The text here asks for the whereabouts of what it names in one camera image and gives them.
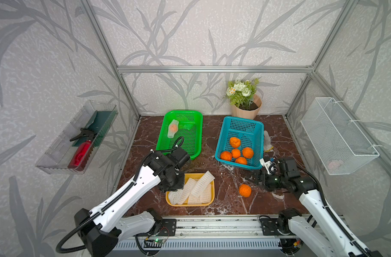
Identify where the green plastic basket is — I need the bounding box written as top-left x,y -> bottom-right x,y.
156,110 -> 203,160

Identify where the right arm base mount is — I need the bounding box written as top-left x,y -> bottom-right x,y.
258,215 -> 290,236

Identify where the aluminium front rail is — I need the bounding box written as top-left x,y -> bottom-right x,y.
111,215 -> 354,240

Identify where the white wire mesh basket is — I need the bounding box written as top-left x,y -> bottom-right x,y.
301,97 -> 380,176

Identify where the white yellow work glove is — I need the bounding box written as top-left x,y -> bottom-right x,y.
263,130 -> 274,153

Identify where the dark green dustpan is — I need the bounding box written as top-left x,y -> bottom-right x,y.
72,110 -> 118,147

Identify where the potted white flower plant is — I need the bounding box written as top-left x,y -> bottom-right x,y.
226,78 -> 262,120

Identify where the teal plastic basket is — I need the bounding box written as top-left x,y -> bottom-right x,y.
215,116 -> 265,170

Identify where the white foam net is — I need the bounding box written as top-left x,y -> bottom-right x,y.
201,184 -> 212,204
176,178 -> 197,205
190,171 -> 215,197
168,191 -> 182,205
188,195 -> 203,205

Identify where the yellow plastic tray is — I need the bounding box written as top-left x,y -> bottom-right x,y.
166,171 -> 215,207

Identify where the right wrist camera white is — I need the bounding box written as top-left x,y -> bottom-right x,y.
260,158 -> 277,175

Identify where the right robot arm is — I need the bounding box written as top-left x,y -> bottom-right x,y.
247,157 -> 381,257

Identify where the clear plastic wall bin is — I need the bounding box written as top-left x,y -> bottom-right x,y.
36,100 -> 118,175

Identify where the red black spray bottle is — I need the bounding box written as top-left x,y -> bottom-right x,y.
68,128 -> 97,171

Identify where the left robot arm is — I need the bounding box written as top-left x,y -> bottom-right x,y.
55,137 -> 190,257

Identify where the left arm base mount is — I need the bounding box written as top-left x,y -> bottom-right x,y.
149,218 -> 177,237

